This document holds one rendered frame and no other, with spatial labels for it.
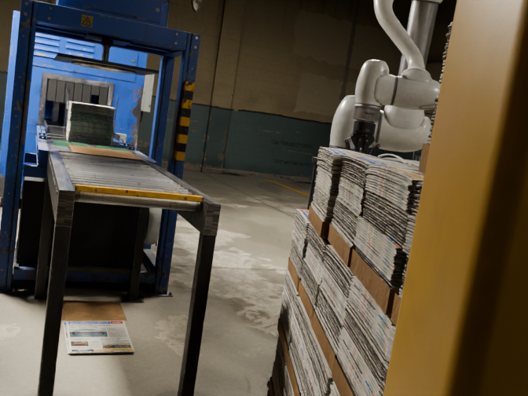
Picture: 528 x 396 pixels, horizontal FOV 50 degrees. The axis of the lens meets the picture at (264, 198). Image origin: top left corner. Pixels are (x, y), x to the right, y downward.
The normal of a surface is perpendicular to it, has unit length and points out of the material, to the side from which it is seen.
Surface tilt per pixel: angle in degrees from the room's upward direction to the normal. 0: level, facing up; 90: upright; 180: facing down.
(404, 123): 95
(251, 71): 90
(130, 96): 90
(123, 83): 90
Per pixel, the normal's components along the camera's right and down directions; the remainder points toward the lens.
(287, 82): 0.37, 0.18
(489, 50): -0.99, -0.14
